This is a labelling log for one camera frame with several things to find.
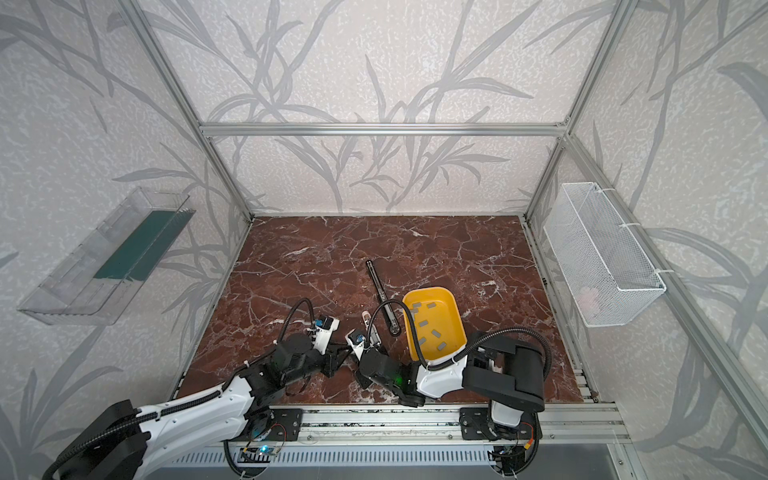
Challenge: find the pink mini stapler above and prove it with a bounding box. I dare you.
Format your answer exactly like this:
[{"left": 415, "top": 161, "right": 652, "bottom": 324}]
[{"left": 362, "top": 310, "right": 381, "bottom": 346}]

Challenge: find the black stapler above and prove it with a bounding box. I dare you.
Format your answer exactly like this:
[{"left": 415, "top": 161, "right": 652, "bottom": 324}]
[{"left": 365, "top": 260, "right": 401, "bottom": 337}]

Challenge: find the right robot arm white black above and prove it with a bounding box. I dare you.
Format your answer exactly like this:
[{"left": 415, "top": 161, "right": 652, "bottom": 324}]
[{"left": 346, "top": 287, "right": 551, "bottom": 448}]

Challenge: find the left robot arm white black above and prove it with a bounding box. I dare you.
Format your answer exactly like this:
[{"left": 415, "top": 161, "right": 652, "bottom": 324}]
[{"left": 43, "top": 315, "right": 351, "bottom": 479}]

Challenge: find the yellow plastic tray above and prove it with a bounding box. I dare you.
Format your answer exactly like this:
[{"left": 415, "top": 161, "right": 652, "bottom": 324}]
[{"left": 403, "top": 287, "right": 467, "bottom": 363}]

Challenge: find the left circuit board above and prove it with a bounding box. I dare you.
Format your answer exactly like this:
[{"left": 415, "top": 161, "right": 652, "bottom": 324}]
[{"left": 237, "top": 445, "right": 282, "bottom": 464}]

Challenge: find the pink object in basket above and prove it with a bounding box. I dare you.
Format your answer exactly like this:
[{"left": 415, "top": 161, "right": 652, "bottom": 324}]
[{"left": 576, "top": 287, "right": 600, "bottom": 320}]

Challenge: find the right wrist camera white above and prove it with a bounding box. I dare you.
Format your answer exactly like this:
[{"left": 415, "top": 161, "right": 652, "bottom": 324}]
[{"left": 346, "top": 330, "right": 366, "bottom": 361}]

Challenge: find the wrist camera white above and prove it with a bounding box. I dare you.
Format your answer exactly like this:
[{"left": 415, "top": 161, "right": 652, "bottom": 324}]
[
  {"left": 346, "top": 330, "right": 366, "bottom": 361},
  {"left": 310, "top": 315, "right": 339, "bottom": 355}
]

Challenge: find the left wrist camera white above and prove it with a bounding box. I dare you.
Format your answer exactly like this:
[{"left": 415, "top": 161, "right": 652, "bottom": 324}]
[{"left": 310, "top": 315, "right": 339, "bottom": 355}]

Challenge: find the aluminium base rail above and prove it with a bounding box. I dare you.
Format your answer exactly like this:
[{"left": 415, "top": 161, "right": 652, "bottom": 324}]
[{"left": 122, "top": 403, "right": 631, "bottom": 448}]

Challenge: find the clear acrylic wall shelf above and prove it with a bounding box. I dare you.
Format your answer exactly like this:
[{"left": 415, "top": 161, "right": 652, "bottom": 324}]
[{"left": 18, "top": 187, "right": 196, "bottom": 326}]

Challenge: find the white wire mesh basket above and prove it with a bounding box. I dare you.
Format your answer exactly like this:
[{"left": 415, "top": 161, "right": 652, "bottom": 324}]
[{"left": 544, "top": 182, "right": 667, "bottom": 328}]

